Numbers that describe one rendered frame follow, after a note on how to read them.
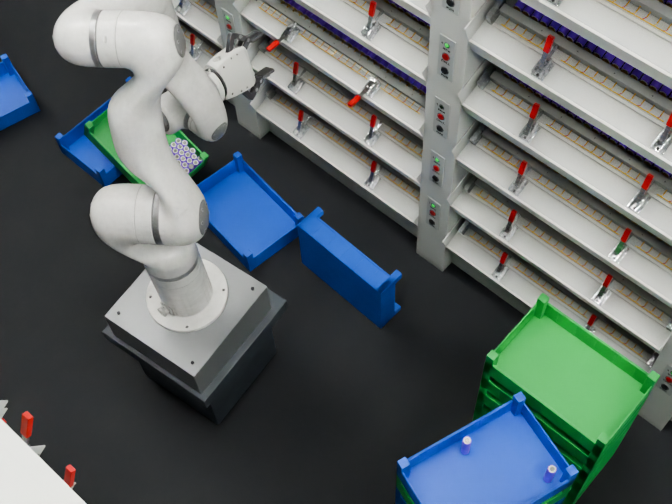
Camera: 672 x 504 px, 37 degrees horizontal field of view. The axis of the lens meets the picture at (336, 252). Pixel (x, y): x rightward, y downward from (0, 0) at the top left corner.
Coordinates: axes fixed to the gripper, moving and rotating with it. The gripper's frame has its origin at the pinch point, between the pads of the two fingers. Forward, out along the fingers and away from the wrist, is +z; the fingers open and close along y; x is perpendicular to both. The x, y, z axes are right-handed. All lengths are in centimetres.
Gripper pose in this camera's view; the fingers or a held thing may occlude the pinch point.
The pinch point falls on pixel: (262, 53)
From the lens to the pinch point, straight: 240.3
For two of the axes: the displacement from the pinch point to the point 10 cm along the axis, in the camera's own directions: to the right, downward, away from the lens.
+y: 2.3, 7.9, 5.7
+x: 7.1, 2.7, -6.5
